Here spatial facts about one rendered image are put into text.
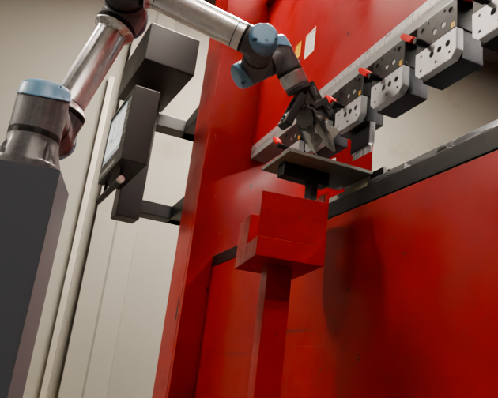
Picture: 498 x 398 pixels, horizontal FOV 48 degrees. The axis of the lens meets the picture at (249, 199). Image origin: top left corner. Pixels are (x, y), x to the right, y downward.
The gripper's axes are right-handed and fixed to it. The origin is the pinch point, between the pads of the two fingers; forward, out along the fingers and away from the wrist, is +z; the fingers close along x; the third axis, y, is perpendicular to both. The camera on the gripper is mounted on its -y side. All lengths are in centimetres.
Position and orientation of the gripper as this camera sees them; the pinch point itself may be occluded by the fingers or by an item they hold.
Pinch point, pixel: (323, 152)
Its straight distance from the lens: 164.6
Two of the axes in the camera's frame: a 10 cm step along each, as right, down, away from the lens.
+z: 4.6, 8.9, 0.6
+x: -5.0, 2.0, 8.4
